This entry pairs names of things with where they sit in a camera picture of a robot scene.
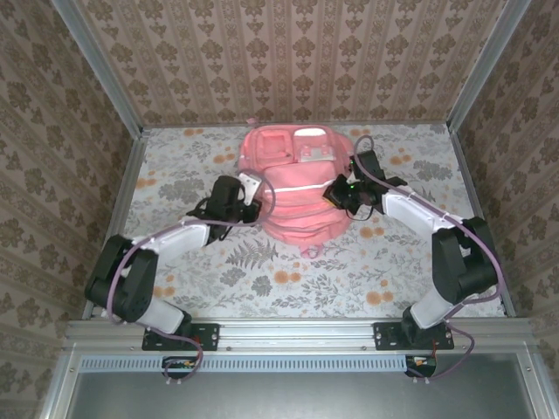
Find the pink student backpack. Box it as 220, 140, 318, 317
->
238, 117, 376, 261

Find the floral tablecloth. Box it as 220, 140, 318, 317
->
100, 124, 507, 319

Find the grey metal sheet panel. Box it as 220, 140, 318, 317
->
65, 354, 541, 419

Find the black right camera cable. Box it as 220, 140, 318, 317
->
344, 203, 375, 222

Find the black camera cable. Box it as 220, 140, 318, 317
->
204, 222, 232, 244
344, 203, 375, 222

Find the black left camera cable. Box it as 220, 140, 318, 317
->
204, 222, 232, 244

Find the aluminium side rail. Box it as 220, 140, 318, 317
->
82, 130, 149, 319
448, 128, 517, 319

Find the aluminium front rail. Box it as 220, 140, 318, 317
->
60, 317, 541, 353

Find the aluminium corner post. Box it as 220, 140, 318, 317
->
445, 0, 534, 132
50, 0, 145, 136

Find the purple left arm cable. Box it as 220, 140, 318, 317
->
104, 168, 279, 388

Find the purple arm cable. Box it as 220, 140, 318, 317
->
352, 134, 502, 385
104, 168, 279, 388

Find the white slotted cable duct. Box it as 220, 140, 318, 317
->
79, 354, 410, 374

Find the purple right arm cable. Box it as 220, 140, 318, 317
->
352, 134, 502, 385

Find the aluminium outer frame bar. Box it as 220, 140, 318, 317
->
517, 351, 558, 419
38, 348, 82, 419

